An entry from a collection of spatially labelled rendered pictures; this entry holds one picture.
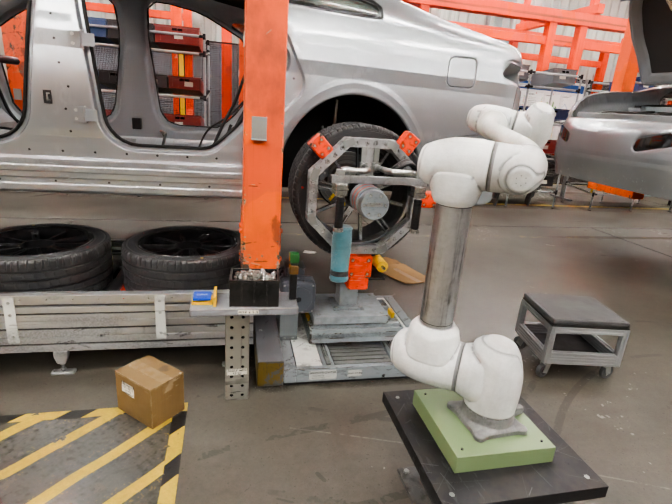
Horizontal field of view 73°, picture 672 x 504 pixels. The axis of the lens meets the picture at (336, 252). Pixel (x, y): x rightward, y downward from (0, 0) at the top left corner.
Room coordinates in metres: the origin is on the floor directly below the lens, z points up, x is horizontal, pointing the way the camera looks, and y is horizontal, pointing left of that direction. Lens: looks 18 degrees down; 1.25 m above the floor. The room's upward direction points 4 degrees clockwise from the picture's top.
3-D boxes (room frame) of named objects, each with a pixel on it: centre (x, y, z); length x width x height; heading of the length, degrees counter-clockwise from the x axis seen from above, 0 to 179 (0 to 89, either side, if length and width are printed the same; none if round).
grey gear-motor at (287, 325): (2.28, 0.21, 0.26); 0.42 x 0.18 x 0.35; 13
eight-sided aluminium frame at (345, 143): (2.12, -0.11, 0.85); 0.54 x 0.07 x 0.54; 103
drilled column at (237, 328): (1.73, 0.39, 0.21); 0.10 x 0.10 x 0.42; 13
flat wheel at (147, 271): (2.31, 0.79, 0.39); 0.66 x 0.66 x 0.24
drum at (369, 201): (2.05, -0.13, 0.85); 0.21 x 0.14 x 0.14; 13
